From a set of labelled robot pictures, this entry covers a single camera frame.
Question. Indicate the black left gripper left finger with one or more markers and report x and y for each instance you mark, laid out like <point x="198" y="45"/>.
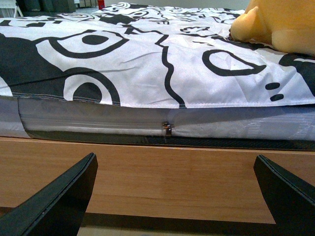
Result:
<point x="57" y="209"/>

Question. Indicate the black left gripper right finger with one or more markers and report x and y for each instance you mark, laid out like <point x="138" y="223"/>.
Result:
<point x="290" y="199"/>

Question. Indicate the yellow plush toy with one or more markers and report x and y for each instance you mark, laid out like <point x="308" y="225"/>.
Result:
<point x="287" y="25"/>

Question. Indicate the white zippered mattress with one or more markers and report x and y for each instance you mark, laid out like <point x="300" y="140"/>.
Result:
<point x="279" y="128"/>

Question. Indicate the metal zipper pull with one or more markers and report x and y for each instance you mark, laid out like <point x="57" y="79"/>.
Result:
<point x="167" y="129"/>

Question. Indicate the black and white patterned blanket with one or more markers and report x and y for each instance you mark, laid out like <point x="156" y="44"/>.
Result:
<point x="144" y="56"/>

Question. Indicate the red object in background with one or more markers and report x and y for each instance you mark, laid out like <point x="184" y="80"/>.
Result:
<point x="101" y="4"/>

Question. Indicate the wooden bed frame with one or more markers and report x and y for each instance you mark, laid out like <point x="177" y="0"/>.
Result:
<point x="170" y="182"/>

